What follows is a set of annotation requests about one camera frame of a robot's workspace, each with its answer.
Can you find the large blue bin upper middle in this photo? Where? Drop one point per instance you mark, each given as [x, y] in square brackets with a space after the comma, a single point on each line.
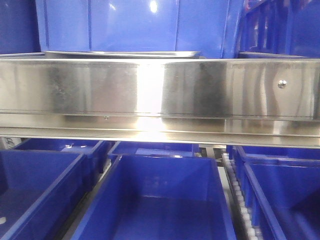
[210, 27]

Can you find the white roller conveyor track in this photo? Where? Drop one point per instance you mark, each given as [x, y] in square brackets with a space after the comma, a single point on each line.
[241, 215]

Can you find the blue bin lower right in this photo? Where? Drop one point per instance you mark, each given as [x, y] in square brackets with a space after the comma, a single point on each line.
[284, 200]

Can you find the blue bin upper right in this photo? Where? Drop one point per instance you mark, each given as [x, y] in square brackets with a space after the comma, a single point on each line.
[280, 29]

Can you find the blue bin rear lower left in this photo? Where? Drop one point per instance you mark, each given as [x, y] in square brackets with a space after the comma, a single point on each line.
[96, 151]

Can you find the blue bin rear lower middle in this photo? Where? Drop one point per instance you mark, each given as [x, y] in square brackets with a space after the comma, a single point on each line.
[153, 148]

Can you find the silver metal tray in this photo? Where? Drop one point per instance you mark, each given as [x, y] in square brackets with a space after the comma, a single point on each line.
[123, 54]

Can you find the stainless steel shelf front rail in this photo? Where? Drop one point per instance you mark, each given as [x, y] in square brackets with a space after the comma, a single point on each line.
[262, 102]

